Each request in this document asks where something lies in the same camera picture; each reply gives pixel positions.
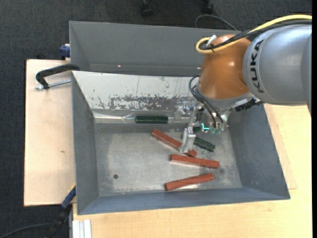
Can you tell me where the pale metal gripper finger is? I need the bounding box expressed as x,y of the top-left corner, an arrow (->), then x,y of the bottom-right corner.
178,128 -> 197,153
174,105 -> 193,121

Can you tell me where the dark green flat block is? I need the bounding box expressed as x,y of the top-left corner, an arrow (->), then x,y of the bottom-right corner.
135,115 -> 169,124
193,136 -> 216,153

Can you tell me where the red-brown flat block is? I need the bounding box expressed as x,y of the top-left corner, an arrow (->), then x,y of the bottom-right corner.
151,128 -> 198,158
169,153 -> 220,170
163,173 -> 215,191

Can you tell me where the grey metal bin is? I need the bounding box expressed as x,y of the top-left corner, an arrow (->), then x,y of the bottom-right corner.
68,20 -> 291,216

